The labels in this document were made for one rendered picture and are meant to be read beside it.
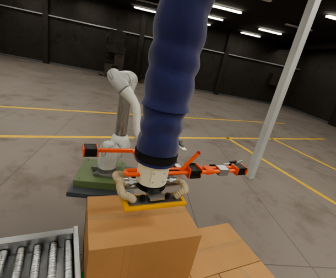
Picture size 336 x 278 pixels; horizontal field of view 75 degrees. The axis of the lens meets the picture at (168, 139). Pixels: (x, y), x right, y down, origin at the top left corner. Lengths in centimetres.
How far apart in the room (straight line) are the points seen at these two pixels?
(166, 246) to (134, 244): 18
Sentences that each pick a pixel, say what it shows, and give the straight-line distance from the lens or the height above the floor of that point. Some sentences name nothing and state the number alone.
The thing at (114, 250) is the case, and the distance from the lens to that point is 120.
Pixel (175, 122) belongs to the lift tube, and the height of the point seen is 155.
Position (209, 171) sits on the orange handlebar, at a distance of 134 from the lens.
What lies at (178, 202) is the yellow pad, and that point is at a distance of 121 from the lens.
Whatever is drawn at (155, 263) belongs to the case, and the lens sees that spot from 137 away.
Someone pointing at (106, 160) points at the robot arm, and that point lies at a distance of 184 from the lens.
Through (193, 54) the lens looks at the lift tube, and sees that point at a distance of 97.
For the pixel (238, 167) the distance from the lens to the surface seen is 148.
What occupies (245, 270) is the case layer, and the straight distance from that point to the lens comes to 188.
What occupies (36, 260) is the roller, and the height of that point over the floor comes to 55.
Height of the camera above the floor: 183
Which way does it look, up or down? 20 degrees down
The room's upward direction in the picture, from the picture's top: 12 degrees clockwise
